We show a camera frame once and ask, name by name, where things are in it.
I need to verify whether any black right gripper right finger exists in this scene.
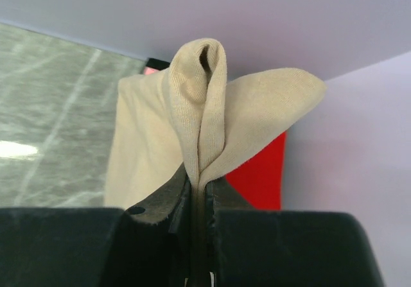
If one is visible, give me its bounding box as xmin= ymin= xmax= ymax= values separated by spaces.
xmin=205 ymin=178 xmax=384 ymax=286

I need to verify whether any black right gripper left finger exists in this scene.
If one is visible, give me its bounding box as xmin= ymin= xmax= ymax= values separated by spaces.
xmin=1 ymin=167 xmax=190 ymax=286

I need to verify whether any beige t-shirt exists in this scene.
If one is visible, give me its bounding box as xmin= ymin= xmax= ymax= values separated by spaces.
xmin=104 ymin=37 xmax=328 ymax=211

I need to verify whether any folded red t-shirt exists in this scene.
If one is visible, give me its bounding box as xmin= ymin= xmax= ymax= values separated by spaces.
xmin=144 ymin=67 xmax=286 ymax=211

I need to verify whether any folded black t-shirt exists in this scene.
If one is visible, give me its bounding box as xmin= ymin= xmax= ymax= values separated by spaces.
xmin=146 ymin=58 xmax=170 ymax=71

